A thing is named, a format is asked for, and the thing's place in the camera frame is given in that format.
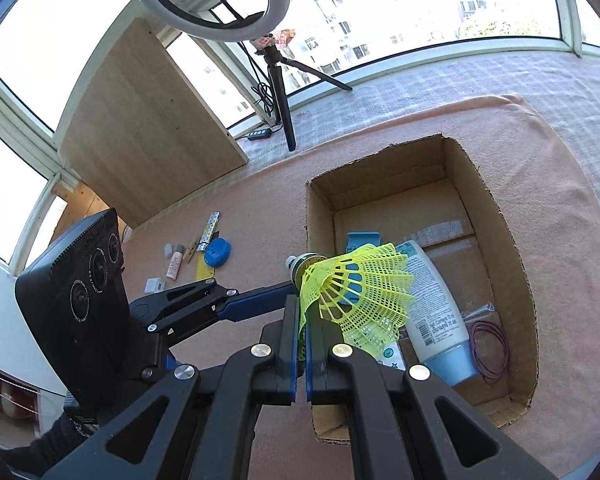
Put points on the grey eraser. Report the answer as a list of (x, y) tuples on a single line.
[(168, 251)]

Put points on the blue round tape measure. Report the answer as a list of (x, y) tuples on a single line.
[(217, 252)]

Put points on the patterned white lighter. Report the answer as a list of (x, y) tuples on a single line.
[(211, 225)]

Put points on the star print tissue pack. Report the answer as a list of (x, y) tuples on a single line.
[(392, 357)]

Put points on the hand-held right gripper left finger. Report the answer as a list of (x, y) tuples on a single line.
[(295, 380)]

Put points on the black tripod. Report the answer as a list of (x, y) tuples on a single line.
[(285, 110)]

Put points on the blue phone stand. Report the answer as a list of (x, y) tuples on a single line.
[(362, 240)]

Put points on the apartment buildings outside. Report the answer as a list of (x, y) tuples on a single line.
[(380, 15)]

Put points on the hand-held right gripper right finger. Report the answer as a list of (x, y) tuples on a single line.
[(311, 382)]

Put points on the small pink bottle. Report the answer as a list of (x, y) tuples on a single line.
[(174, 265)]

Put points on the yellow shuttlecock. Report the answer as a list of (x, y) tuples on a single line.
[(305, 266)]

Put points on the wooden clothespin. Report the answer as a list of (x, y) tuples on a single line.
[(192, 250)]

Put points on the cardboard box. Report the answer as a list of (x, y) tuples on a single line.
[(395, 175)]

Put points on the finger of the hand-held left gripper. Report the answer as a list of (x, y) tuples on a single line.
[(195, 317), (255, 302)]

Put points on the yellow ruler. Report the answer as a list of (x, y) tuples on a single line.
[(205, 271)]

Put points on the plaid cloth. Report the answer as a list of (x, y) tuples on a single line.
[(530, 75)]

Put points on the white charger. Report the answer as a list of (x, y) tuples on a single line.
[(155, 285)]

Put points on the white lotion tube blue cap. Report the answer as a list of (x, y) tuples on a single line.
[(435, 310)]

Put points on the purple rubber bands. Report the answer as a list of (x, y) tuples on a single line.
[(472, 342)]

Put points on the large light wooden board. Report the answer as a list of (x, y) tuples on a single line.
[(145, 125)]

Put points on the white window frame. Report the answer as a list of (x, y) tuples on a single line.
[(570, 20)]

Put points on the pine wood panel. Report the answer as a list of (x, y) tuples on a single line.
[(82, 210)]

